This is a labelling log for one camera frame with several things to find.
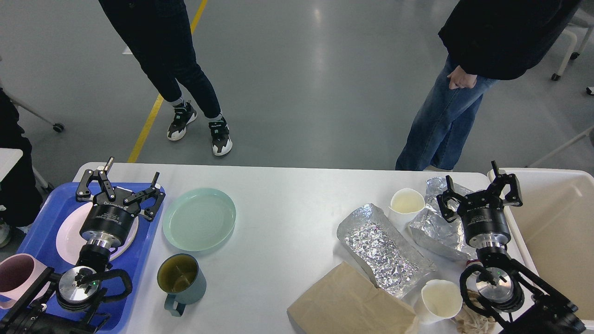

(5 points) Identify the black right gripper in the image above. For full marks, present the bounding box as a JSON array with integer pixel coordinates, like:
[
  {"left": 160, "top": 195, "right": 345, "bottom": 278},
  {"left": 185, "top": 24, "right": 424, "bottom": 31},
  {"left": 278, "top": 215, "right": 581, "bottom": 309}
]
[{"left": 436, "top": 161, "right": 523, "bottom": 249}]

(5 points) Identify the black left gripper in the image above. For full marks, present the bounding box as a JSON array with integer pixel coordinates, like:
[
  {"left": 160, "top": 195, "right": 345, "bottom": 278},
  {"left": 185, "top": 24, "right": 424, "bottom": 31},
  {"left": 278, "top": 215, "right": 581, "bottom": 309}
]
[{"left": 76, "top": 157, "right": 166, "bottom": 246}]

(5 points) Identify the mint green plate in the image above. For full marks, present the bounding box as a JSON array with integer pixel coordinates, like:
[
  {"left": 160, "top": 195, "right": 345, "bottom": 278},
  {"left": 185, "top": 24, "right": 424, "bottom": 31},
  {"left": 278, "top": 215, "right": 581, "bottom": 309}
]
[{"left": 163, "top": 188, "right": 236, "bottom": 251}]

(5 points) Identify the dark teal mug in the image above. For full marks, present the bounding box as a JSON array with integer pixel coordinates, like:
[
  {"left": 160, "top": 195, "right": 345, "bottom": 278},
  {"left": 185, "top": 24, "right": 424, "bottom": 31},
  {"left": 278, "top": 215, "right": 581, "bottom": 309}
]
[{"left": 157, "top": 253, "right": 207, "bottom": 317}]

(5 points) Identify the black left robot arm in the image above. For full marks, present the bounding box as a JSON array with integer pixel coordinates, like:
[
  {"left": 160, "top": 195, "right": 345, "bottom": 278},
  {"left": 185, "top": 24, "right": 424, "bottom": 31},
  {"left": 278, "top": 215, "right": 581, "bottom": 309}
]
[{"left": 1, "top": 158, "right": 165, "bottom": 334}]

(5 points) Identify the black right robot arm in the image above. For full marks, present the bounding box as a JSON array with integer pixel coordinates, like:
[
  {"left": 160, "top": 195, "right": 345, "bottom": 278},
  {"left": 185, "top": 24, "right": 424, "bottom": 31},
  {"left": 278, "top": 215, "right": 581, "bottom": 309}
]
[{"left": 436, "top": 161, "right": 586, "bottom": 334}]

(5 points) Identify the small crumpled foil sheet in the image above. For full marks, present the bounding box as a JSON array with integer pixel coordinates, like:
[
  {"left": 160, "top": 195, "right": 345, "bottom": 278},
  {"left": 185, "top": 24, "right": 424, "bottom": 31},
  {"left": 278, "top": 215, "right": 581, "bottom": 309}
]
[{"left": 408, "top": 177, "right": 476, "bottom": 261}]

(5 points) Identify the pink plate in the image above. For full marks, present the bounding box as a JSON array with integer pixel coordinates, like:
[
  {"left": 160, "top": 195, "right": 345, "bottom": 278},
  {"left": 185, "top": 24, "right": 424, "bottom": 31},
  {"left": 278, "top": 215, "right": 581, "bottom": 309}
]
[{"left": 56, "top": 202, "right": 139, "bottom": 265}]

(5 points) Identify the white plastic bin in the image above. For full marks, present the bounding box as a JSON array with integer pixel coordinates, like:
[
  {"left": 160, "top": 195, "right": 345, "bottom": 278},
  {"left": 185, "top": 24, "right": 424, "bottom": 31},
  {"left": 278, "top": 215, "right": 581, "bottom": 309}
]
[{"left": 500, "top": 167, "right": 594, "bottom": 334}]

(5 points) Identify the upper white paper cup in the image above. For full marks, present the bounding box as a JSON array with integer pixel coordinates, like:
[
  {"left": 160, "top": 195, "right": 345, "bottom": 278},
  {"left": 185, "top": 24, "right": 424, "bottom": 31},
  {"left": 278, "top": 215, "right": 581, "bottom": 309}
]
[{"left": 388, "top": 188, "right": 425, "bottom": 233}]

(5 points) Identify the white paper cup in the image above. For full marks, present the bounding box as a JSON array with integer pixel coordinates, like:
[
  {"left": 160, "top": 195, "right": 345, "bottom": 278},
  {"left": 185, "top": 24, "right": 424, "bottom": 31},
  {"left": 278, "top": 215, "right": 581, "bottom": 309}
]
[
  {"left": 413, "top": 279, "right": 463, "bottom": 325},
  {"left": 388, "top": 188, "right": 425, "bottom": 233}
]

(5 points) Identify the blue plastic tray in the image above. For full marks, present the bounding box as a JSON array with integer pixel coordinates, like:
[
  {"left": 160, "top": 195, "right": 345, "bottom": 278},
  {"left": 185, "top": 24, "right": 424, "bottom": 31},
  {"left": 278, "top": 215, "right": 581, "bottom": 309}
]
[{"left": 1, "top": 182, "right": 159, "bottom": 334}]

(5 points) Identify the grey chair leg with caster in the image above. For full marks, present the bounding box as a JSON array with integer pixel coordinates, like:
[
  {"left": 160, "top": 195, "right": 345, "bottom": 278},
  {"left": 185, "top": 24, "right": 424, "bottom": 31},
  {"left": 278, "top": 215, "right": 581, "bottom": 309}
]
[{"left": 11, "top": 98, "right": 65, "bottom": 133}]

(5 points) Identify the seated person at left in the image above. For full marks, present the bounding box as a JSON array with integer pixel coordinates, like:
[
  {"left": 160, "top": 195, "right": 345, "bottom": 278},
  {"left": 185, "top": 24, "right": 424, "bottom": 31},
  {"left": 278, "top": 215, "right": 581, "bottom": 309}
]
[{"left": 0, "top": 91, "right": 42, "bottom": 247}]

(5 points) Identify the lower white paper cup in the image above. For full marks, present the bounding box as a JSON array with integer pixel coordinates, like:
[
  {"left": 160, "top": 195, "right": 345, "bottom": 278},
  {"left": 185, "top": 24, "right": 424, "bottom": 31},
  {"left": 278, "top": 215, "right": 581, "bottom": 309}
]
[{"left": 413, "top": 279, "right": 463, "bottom": 325}]

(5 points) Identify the large crumpled foil sheet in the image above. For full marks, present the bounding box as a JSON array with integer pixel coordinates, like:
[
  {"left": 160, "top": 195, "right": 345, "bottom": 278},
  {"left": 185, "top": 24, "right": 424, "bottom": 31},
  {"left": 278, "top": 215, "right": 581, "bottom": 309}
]
[{"left": 336, "top": 203, "right": 437, "bottom": 299}]

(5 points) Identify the crumpled beige napkin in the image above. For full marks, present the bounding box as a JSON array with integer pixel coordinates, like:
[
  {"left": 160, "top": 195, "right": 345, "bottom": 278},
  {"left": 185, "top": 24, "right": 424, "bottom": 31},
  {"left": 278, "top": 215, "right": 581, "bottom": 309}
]
[{"left": 454, "top": 302, "right": 497, "bottom": 334}]

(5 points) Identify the white side table corner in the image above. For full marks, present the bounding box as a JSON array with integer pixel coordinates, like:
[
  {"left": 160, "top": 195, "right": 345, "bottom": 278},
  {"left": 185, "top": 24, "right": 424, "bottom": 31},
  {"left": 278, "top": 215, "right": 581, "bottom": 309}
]
[{"left": 0, "top": 148, "right": 23, "bottom": 181}]

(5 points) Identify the pink mug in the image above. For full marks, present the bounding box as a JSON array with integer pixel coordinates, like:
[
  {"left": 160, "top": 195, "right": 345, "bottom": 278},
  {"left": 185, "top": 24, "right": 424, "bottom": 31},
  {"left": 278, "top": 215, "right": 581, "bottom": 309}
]
[{"left": 0, "top": 253, "right": 47, "bottom": 309}]

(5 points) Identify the grey table leg at right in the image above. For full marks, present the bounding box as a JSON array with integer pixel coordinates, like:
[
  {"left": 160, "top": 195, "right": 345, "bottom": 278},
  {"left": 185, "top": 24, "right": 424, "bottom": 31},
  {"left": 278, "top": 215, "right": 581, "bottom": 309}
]
[{"left": 524, "top": 125, "right": 594, "bottom": 168}]

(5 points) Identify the brown paper bag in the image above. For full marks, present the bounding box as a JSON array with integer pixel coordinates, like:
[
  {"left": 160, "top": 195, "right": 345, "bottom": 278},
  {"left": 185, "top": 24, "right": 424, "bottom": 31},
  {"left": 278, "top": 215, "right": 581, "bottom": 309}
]
[{"left": 288, "top": 262, "right": 419, "bottom": 334}]

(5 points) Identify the person in blue jeans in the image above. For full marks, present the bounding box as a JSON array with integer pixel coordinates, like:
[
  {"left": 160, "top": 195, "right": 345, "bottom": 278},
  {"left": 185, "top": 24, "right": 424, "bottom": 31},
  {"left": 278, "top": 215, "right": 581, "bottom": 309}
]
[{"left": 395, "top": 0, "right": 581, "bottom": 171}]

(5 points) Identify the white office chair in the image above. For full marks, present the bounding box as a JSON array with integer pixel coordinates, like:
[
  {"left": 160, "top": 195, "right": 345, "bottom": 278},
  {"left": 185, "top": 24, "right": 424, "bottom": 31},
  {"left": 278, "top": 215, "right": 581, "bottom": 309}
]
[{"left": 551, "top": 2, "right": 594, "bottom": 82}]

